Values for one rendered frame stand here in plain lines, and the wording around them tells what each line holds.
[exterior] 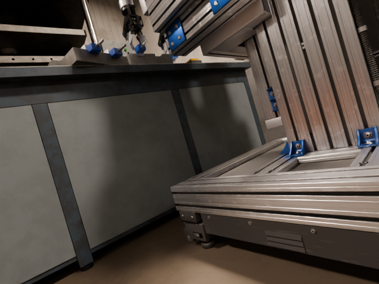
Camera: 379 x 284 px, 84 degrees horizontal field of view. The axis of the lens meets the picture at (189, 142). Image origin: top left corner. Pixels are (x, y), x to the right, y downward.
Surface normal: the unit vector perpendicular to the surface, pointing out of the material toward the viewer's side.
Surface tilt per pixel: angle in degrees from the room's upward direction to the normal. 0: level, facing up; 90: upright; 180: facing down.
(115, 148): 90
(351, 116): 90
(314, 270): 0
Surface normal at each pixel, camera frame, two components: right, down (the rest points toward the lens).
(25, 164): 0.55, -0.16
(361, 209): -0.72, 0.22
